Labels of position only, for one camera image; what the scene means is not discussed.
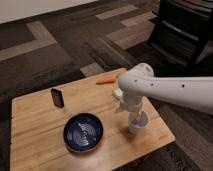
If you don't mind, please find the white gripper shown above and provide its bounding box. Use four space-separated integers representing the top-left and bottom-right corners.
119 94 146 120

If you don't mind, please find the white ceramic cup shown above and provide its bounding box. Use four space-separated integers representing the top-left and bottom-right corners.
128 112 149 134

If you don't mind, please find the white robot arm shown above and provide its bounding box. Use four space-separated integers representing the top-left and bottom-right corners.
118 63 213 116

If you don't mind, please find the white rectangular sponge block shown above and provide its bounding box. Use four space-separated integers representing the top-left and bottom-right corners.
113 89 123 99

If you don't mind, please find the orange carrot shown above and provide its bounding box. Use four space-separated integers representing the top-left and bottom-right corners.
96 76 116 84

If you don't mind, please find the dark blue bowl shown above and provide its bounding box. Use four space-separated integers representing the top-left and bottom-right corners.
63 113 104 153

